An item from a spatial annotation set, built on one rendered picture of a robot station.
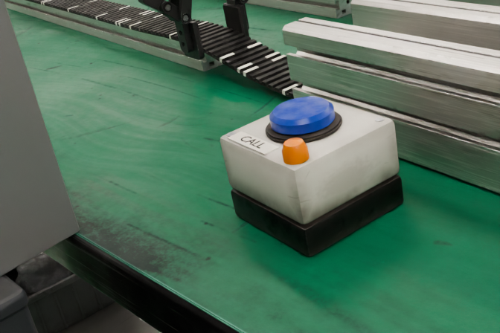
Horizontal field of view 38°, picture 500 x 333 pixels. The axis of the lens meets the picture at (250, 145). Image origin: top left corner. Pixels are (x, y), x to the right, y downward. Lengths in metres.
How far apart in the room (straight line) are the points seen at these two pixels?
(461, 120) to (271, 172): 0.13
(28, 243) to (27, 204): 0.03
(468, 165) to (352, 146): 0.09
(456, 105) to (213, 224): 0.17
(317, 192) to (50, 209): 0.19
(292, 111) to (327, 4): 0.47
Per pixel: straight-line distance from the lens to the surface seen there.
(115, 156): 0.63
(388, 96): 0.51
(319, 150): 0.42
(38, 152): 0.50
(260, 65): 0.71
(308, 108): 0.44
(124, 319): 1.41
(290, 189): 0.42
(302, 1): 0.94
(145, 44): 0.89
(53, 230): 0.52
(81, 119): 0.74
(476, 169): 0.48
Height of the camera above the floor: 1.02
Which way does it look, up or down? 24 degrees down
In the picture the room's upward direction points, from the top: 12 degrees counter-clockwise
